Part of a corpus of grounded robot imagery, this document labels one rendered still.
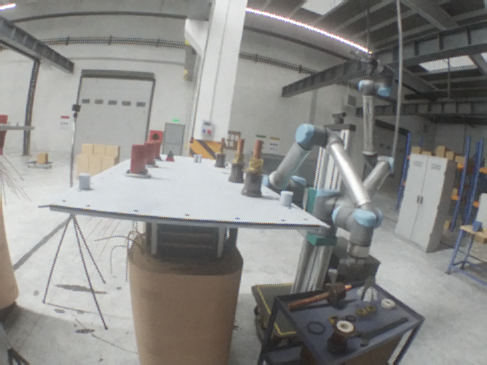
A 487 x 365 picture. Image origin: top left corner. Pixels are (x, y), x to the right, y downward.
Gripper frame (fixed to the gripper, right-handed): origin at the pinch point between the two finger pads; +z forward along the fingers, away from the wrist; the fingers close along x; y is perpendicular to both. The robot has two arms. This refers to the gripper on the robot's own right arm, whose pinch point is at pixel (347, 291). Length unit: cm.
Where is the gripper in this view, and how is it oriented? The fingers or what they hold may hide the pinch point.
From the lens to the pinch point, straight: 108.2
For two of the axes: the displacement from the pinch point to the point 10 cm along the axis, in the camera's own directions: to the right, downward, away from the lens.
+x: -8.8, -1.3, 4.7
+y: 4.8, -0.6, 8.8
